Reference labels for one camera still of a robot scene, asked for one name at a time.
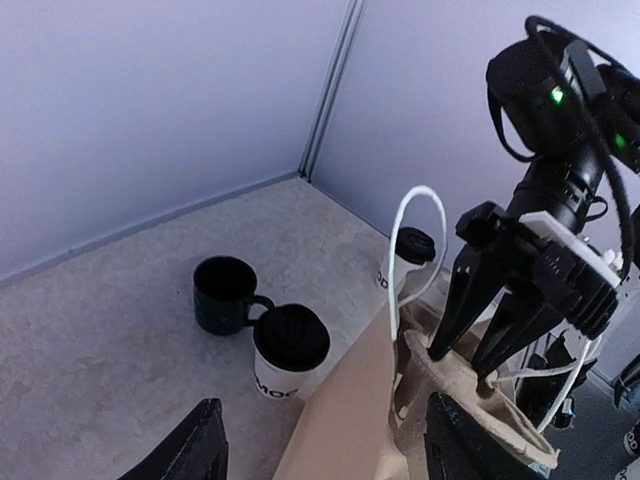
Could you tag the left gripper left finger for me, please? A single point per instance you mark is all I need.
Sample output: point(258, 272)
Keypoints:
point(197, 448)

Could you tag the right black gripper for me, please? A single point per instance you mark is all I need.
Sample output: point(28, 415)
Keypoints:
point(493, 240)

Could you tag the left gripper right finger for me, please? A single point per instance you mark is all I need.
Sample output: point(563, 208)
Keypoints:
point(457, 447)

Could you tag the cardboard cup carrier tray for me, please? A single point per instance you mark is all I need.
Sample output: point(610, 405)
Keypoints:
point(494, 411)

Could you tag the black cup lid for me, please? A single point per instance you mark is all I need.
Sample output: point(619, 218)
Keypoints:
point(415, 246)
point(291, 337)

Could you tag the white paper cup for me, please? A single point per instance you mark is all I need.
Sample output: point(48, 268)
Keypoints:
point(394, 271)
point(276, 383)

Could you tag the brown paper bag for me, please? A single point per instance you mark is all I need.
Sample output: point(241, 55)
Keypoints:
point(348, 427)

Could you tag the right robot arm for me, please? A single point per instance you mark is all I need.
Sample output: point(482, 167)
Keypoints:
point(576, 110)

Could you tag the dark green mug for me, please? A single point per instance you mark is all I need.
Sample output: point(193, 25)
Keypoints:
point(224, 291)

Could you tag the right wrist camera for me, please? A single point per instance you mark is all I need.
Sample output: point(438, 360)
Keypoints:
point(576, 283)

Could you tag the right aluminium corner post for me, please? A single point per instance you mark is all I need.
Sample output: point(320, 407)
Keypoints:
point(329, 91)

